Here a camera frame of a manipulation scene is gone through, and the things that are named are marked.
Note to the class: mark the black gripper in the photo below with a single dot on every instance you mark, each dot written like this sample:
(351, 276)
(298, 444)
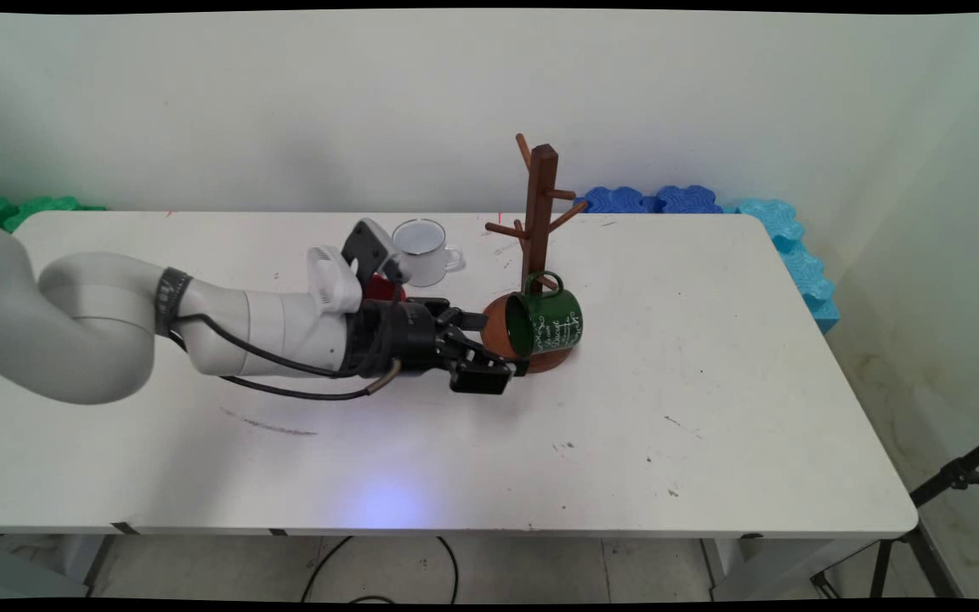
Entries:
(400, 336)

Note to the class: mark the green enamel mug white print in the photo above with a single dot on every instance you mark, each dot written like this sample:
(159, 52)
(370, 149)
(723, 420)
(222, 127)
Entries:
(551, 325)

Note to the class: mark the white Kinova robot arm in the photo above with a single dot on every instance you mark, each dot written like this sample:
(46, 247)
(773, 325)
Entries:
(99, 327)

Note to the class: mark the red enamel mug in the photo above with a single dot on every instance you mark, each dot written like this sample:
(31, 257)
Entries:
(383, 289)

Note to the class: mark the brown wooden mug tree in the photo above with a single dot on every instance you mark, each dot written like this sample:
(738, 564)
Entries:
(540, 212)

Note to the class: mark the light blue foam mat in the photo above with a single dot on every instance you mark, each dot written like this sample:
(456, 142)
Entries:
(795, 255)

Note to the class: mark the grey table leg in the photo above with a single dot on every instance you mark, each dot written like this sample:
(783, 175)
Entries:
(99, 563)

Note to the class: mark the green foam mat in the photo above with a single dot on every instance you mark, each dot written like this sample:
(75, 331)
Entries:
(31, 208)

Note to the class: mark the black tripod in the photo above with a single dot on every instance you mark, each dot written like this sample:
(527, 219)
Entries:
(923, 527)

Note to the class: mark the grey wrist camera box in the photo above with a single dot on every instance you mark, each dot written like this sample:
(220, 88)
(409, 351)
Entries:
(375, 246)

